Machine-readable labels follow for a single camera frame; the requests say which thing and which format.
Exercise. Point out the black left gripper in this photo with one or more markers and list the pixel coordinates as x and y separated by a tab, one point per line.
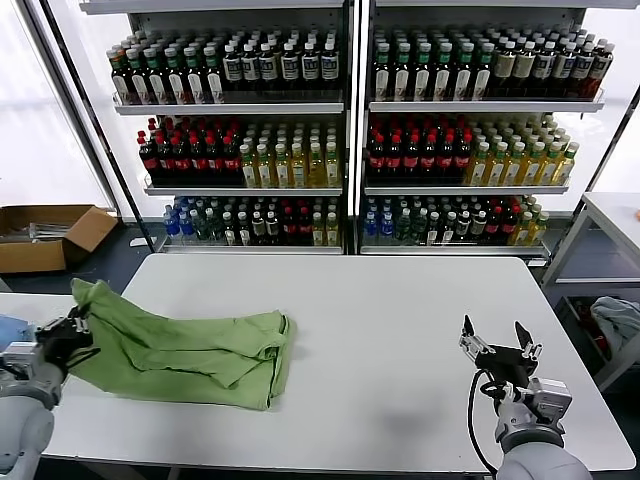
62	345

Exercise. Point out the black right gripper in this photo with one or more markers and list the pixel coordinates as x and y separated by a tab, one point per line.
505	362

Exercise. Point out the light green polo shirt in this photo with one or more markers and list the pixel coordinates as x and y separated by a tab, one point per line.
175	350

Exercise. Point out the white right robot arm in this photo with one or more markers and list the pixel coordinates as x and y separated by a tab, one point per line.
515	425

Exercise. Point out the white side table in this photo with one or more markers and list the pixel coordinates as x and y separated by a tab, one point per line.
35	305

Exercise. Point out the blue folded cloth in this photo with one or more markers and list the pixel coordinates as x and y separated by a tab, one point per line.
12	327

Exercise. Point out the brown cardboard box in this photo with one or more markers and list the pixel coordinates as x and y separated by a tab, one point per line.
30	259

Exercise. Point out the red cloth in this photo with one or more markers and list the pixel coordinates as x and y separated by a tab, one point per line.
599	344

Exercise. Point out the clear plastic packets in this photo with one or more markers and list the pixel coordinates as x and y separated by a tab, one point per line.
45	231

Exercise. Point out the white paper scrap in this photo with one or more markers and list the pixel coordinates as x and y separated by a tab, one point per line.
140	243

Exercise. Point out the grey-blue crumpled cloth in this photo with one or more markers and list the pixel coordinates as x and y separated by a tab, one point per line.
617	320

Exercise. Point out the yellow drink bottle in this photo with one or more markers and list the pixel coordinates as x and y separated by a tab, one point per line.
317	232
539	227
523	230
332	232
513	170
530	170
548	170
332	170
281	172
496	170
248	172
298	172
265	172
478	170
315	172
564	169

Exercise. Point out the red-cap cola bottle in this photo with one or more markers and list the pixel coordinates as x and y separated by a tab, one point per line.
509	225
493	225
180	162
444	160
164	162
410	160
147	162
288	227
214	162
427	160
461	160
197	162
393	160
375	160
231	162
303	227

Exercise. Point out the white-cap dark small bottle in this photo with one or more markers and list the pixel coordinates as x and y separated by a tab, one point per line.
478	225
228	230
432	230
271	227
463	225
257	227
448	230
243	230

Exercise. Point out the blue water bottle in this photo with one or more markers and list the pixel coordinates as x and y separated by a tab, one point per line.
186	226
370	227
171	227
386	227

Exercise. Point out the dark green drink bottle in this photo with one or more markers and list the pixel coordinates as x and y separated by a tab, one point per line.
401	230
215	227
201	227
417	227

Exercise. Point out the black window pole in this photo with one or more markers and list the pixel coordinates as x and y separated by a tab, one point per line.
95	125

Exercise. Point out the white metal shelf rack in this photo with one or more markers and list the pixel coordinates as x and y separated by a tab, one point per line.
225	109
475	106

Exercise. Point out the green-cap dark tea bottle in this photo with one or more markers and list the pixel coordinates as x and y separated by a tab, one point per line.
482	80
442	80
421	80
463	80
214	82
401	80
137	82
155	82
120	85
381	80
174	82
193	82

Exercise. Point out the beige-label dark bottle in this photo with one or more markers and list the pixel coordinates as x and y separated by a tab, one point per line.
524	67
504	67

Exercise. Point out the white-label dark drink bottle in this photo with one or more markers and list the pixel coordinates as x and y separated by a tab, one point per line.
309	69
582	67
250	70
564	67
231	70
268	70
544	67
289	69
328	67

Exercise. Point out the white-label reddish drink bottle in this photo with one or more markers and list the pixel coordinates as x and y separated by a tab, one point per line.
601	67

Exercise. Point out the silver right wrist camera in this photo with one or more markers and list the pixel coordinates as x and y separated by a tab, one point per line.
552	400

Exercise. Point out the grey frame side table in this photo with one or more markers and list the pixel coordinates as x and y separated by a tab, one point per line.
617	202

